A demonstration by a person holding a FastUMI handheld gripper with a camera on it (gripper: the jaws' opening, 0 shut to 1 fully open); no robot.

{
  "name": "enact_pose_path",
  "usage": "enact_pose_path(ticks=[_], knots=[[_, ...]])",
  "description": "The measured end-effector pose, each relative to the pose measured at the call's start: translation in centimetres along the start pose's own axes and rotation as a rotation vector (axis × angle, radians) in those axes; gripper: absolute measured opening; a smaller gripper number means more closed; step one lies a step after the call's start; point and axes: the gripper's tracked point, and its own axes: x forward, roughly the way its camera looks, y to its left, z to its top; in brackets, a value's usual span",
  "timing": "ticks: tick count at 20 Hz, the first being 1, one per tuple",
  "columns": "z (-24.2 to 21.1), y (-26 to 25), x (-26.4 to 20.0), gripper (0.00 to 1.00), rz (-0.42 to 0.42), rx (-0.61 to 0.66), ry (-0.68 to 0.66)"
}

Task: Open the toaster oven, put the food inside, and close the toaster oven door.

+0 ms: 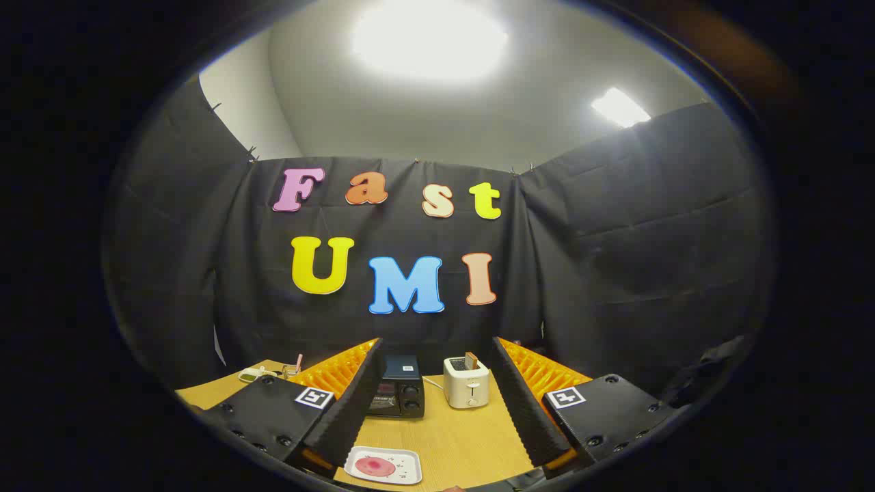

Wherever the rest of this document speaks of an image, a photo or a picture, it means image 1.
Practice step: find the white toaster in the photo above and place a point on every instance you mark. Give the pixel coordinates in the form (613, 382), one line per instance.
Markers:
(466, 389)

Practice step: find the white divided bean dish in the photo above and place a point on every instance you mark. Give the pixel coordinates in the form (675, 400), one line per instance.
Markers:
(251, 374)

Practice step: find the black toaster oven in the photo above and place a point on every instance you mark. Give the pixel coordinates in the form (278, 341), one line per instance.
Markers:
(403, 398)

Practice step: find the bread slice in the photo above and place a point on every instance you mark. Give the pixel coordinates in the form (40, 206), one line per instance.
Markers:
(472, 360)

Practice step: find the small ceiling light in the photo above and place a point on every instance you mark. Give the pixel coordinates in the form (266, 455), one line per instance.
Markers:
(620, 107)

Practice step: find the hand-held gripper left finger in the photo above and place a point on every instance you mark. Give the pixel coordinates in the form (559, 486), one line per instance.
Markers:
(355, 403)

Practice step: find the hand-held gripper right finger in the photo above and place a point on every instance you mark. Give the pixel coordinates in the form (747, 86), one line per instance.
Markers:
(519, 403)

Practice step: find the white square plate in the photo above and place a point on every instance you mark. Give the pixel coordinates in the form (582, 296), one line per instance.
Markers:
(407, 465)

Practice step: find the glass jar with pink straw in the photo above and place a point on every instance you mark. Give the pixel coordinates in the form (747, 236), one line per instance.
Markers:
(292, 370)

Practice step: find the pink ham slice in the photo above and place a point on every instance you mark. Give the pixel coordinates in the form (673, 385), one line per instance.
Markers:
(374, 467)

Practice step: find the large ceiling light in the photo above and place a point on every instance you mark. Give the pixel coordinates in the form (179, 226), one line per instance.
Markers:
(431, 37)

